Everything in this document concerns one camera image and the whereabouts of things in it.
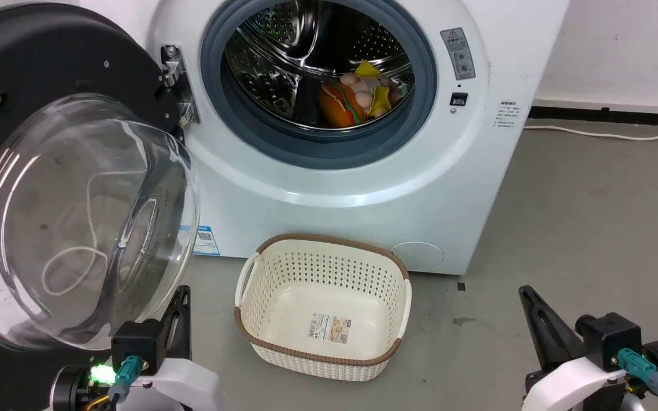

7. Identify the doll with yellow clothes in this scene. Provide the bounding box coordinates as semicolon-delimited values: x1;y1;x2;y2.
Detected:
338;60;412;120

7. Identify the white power cable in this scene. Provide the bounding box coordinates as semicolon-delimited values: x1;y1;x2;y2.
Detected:
523;124;658;141

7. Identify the left teal connector cable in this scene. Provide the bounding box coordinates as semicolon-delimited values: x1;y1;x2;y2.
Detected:
107;355;145;409

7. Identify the cream laundry basket brown rim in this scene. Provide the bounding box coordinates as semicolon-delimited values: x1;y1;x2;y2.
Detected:
234;233;412;382

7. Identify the small printed text label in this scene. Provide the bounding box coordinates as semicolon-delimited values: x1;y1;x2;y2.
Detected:
493;102;521;128

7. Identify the thin white cord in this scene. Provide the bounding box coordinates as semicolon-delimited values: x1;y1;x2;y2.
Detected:
41;171;155;296

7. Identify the stainless steel washer drum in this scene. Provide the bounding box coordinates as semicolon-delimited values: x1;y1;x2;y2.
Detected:
223;0;415;131

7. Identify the black baseboard strip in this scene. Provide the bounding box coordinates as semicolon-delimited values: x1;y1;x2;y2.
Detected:
526;106;658;127

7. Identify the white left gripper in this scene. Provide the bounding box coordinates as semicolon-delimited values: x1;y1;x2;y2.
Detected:
129;285;226;411

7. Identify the orange burger plush toy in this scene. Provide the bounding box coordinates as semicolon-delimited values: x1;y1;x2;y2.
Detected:
319;82;368;128

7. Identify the round white filter cover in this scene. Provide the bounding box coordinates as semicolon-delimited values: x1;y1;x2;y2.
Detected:
391;241;445;269

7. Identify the blue white QR sticker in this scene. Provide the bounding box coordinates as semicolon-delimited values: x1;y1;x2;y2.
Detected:
192;225;220;256

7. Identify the teal connector cable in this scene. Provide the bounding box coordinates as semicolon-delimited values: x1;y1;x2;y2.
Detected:
107;355;145;409
616;348;658;411

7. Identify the paper label in basket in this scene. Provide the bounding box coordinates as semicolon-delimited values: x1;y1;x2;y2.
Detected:
307;315;352;344

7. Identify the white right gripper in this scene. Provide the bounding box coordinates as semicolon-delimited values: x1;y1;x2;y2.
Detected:
519;285;630;411

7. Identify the black washer door glass bowl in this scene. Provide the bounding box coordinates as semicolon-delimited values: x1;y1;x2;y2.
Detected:
0;3;201;411

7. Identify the white front-load washing machine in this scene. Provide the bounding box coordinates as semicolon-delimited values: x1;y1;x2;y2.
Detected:
78;0;571;276

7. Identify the grey warning sticker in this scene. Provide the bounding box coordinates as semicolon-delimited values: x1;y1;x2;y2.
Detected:
440;27;476;80

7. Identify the right teal connector cable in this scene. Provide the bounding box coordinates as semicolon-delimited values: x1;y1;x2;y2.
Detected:
616;348;658;411

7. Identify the metal door hinge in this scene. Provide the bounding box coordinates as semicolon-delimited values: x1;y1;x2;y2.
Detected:
161;45;201;126

